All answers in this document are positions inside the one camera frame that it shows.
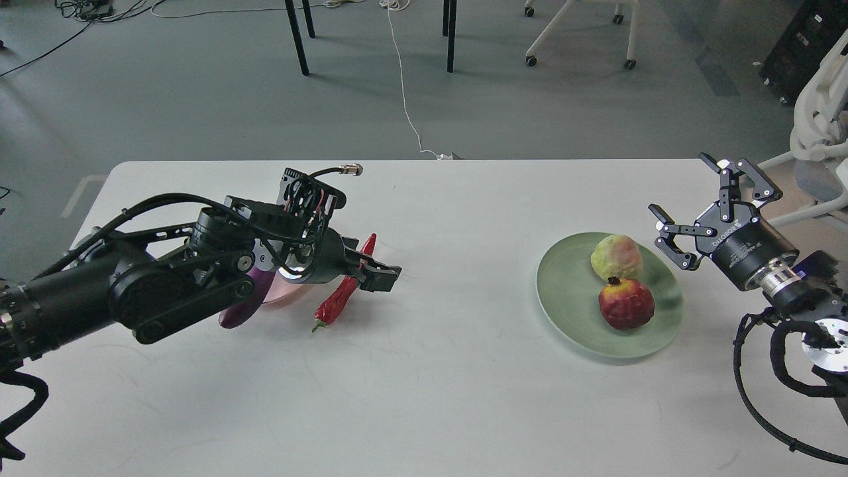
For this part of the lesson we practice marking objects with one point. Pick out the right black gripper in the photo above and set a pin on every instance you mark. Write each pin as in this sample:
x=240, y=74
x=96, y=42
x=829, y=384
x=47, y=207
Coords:
x=745, y=248

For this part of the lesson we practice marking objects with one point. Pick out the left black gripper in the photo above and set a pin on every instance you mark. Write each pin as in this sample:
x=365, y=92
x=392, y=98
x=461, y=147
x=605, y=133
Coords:
x=335, y=255

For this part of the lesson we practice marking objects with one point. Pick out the red chili pepper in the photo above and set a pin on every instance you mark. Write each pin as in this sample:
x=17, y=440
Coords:
x=332, y=307

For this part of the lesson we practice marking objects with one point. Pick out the purple eggplant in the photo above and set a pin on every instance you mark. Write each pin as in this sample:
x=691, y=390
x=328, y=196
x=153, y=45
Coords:
x=236, y=315

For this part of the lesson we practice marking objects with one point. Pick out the red pomegranate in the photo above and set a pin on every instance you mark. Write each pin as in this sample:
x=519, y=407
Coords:
x=626, y=303

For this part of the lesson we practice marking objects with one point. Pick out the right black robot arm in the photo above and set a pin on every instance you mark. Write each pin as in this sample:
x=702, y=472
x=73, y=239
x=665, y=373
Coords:
x=806, y=308

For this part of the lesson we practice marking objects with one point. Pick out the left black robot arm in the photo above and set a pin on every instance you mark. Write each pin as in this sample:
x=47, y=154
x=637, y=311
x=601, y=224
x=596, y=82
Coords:
x=175, y=259

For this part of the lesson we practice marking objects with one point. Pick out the pink plate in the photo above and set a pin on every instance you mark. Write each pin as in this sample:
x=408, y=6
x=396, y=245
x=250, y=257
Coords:
x=273, y=288

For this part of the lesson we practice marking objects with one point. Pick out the white office chair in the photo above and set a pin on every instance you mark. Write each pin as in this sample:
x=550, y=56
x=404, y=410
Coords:
x=819, y=137

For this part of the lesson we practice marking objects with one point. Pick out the green plate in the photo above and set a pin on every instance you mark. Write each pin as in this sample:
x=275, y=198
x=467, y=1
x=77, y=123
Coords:
x=567, y=288

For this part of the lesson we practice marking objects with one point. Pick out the black cabinet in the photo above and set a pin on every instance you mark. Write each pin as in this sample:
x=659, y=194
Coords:
x=795, y=58

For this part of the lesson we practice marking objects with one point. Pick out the black table legs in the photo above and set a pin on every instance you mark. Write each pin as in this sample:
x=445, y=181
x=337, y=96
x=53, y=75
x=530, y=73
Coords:
x=386, y=31

